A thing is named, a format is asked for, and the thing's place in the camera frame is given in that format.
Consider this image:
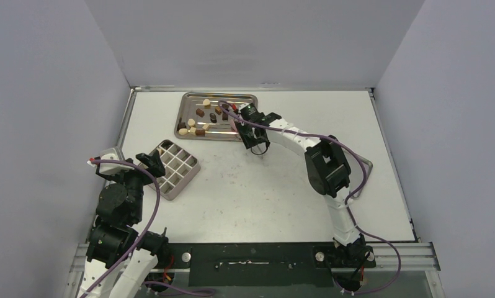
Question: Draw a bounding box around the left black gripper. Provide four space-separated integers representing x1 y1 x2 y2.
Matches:
99 149 164 222

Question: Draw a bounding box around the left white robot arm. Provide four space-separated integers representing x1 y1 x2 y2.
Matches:
78 147 174 297

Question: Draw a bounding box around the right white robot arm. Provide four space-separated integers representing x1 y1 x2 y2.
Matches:
234 104 375 268

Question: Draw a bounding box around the dark brown square chocolate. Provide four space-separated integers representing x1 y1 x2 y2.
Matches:
177 122 187 130

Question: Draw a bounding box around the steel chocolate tray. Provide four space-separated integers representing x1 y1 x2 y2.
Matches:
174 92 258 141

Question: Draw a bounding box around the metal tin lid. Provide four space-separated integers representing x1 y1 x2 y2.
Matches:
346 154 373 199

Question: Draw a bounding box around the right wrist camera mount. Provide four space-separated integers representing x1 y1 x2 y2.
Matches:
232 102 252 116

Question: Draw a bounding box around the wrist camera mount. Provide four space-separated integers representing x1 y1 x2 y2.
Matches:
87 147 125 167
232 102 252 116

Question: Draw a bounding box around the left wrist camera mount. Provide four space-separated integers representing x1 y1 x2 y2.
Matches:
87 147 125 167

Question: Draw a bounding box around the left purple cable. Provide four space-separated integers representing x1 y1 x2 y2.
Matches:
79 159 162 298

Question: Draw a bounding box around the purple cable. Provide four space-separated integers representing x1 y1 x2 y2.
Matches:
218 101 402 296
79 159 162 298

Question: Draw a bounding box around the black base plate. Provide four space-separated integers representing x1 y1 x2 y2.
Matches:
153 242 376 287

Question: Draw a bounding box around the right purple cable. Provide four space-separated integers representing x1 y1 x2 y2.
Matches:
218 101 402 296

